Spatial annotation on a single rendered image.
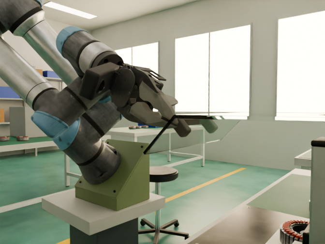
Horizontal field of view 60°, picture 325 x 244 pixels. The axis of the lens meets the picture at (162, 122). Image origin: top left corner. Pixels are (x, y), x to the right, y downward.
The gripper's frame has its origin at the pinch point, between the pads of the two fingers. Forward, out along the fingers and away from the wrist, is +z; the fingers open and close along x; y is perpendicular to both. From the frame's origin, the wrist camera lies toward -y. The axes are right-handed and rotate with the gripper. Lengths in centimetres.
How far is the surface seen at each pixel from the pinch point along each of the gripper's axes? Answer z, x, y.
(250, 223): 14.4, 24.5, 35.4
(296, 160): 0, 38, 162
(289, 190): 13, 27, 82
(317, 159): 21.8, -10.9, -15.5
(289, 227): 22.1, 14.8, 27.9
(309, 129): -48, 65, 477
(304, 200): 20, 24, 72
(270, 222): 17.7, 22.6, 39.3
